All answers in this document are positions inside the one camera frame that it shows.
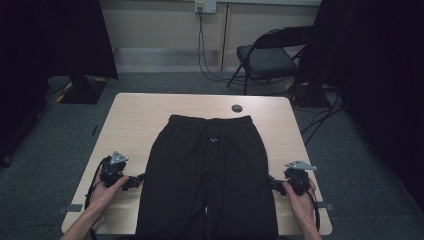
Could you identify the black curtain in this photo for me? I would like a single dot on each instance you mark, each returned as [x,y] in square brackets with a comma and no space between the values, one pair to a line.
[376,66]
[50,50]

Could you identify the wooden wall strip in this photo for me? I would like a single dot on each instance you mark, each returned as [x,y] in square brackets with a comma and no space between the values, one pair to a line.
[224,36]

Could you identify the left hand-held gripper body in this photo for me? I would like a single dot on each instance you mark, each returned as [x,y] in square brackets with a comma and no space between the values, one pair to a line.
[111,171]

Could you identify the black stand base yellow tape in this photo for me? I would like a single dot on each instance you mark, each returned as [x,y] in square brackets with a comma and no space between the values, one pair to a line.
[83,91]
[308,96]

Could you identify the black folding chair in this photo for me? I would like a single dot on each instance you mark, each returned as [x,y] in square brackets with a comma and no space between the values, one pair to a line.
[266,60]

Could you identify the grey tape strip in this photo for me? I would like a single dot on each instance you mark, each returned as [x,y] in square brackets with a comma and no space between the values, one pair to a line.
[71,208]
[327,206]

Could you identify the grey wall skirting duct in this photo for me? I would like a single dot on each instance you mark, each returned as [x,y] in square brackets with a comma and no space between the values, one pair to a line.
[160,60]

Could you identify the white wall socket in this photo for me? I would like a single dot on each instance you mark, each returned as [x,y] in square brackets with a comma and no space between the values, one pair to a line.
[205,6]

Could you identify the black pants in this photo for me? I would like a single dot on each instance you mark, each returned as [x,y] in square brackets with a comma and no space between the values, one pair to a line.
[206,180]

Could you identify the person's right hand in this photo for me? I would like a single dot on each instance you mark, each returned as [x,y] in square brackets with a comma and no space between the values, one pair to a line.
[305,206]

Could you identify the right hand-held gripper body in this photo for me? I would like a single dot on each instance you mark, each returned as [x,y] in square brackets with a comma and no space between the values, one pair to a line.
[299,178]

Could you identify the person's left hand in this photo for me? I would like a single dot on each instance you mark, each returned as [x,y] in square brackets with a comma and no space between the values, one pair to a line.
[103,196]

